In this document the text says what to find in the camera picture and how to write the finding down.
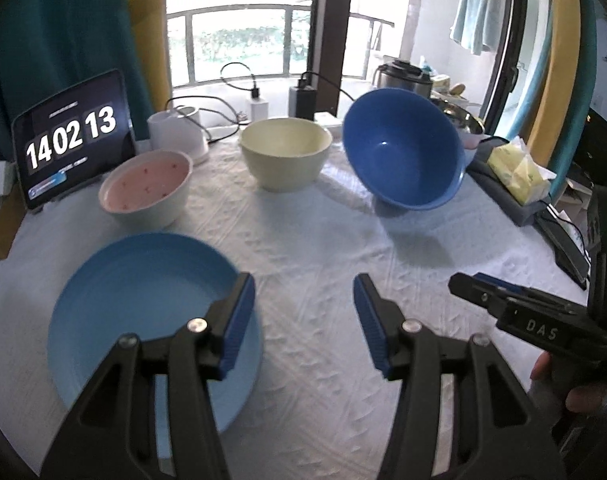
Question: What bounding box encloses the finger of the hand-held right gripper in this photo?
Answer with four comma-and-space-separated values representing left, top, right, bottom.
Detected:
447, 272, 607, 358
473, 271, 589, 318

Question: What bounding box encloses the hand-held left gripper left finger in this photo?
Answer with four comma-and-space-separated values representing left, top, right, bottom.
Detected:
41, 271, 257, 480

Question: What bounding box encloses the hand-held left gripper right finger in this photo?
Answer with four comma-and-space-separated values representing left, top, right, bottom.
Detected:
352, 273, 567, 480

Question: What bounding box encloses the smooth light blue plate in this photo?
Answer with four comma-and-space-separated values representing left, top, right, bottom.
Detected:
48, 232, 263, 436

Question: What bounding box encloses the cream bowl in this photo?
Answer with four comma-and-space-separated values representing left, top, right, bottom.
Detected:
240, 118, 333, 192

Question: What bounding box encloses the white bowl with pink inside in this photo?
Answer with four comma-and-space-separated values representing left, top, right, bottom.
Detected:
98, 150, 193, 228

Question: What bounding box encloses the large dark blue bowl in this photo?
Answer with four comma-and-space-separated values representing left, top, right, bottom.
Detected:
342, 88, 468, 211

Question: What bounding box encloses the person's right hand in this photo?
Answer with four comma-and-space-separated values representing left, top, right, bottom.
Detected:
530, 351, 607, 416

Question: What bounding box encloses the black smartphone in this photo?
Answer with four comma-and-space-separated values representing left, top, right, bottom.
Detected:
536, 205, 591, 291

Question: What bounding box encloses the yellow tissue pack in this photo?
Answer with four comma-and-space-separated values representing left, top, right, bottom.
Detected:
487, 137, 557, 206

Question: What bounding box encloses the black monitor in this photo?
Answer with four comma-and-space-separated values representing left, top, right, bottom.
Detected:
573, 107, 607, 188

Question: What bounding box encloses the white power strip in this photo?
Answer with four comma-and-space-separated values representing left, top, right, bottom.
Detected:
238, 110, 345, 129

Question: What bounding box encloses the white charger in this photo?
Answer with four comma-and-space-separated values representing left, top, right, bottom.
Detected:
248, 87, 269, 121

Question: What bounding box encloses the yellow curtain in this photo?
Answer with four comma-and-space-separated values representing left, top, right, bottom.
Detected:
124, 0, 172, 111
526, 0, 591, 168

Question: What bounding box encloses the black charger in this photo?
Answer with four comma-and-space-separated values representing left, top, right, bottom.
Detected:
290, 85, 315, 121

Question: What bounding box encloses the stainless steel tumbler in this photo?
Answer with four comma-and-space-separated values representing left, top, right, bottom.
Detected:
372, 59, 433, 98

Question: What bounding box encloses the black tablet showing clock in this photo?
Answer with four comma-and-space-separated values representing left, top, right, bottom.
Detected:
11, 69, 137, 212

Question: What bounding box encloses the light blue hanging towel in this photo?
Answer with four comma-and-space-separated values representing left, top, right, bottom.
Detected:
450, 0, 499, 56

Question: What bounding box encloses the balcony railing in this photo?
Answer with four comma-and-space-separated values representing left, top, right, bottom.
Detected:
166, 5, 394, 86

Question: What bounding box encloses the black phone cable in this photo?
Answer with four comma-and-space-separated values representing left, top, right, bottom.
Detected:
548, 199, 591, 242

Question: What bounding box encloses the black lamp cable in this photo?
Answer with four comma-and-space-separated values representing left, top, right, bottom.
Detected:
164, 97, 245, 143

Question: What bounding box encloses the dark sliding door frame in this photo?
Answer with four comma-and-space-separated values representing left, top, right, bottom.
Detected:
481, 0, 529, 136

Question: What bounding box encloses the black cable of white charger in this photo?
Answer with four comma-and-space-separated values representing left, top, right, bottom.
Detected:
220, 62, 260, 98

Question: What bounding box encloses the dark window post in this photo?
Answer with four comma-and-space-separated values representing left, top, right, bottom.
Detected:
308, 0, 357, 116

